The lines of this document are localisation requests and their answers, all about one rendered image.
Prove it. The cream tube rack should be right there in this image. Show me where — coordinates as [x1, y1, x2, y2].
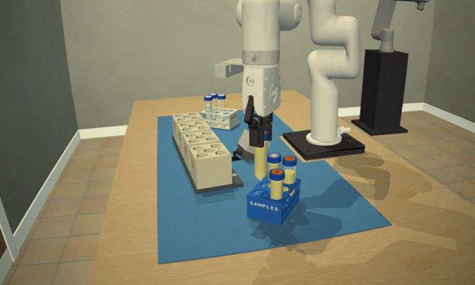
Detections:
[201, 108, 239, 130]

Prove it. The blue bench mat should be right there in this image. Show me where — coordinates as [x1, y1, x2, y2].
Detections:
[157, 110, 392, 264]

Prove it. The beige bucket adapter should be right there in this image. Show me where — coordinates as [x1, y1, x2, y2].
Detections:
[182, 130, 220, 172]
[189, 142, 232, 190]
[172, 112, 203, 145]
[177, 120, 211, 157]

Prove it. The blue tube rack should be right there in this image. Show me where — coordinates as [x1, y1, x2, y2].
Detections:
[247, 174, 301, 226]

